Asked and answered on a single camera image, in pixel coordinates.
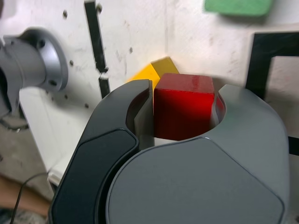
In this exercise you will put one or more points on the black tape strip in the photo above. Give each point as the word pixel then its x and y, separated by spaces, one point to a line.
pixel 95 39

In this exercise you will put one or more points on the red cube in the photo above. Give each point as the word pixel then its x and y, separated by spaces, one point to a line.
pixel 184 107

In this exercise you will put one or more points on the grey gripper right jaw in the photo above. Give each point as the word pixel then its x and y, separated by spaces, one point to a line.
pixel 198 186

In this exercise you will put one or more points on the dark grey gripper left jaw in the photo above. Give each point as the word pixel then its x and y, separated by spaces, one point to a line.
pixel 98 158

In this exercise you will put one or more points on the black tape square outline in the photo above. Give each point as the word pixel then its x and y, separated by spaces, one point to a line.
pixel 257 65

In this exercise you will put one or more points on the yellow cube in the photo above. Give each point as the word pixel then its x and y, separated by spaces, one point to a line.
pixel 161 67

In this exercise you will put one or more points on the green cube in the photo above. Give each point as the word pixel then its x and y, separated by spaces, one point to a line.
pixel 236 7

